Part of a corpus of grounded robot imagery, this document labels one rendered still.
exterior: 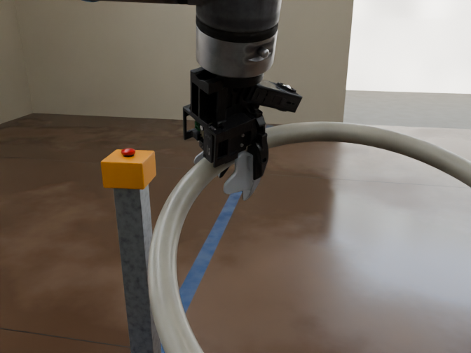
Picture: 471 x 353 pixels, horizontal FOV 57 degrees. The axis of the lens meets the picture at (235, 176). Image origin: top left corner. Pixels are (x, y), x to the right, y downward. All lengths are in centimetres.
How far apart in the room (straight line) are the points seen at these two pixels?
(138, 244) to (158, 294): 89
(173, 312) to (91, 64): 658
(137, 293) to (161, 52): 528
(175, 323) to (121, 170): 84
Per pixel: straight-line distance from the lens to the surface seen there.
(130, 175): 122
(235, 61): 47
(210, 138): 52
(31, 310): 260
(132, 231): 131
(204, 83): 49
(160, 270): 45
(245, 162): 58
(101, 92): 693
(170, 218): 49
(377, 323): 240
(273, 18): 47
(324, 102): 614
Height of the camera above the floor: 145
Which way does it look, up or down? 20 degrees down
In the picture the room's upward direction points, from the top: straight up
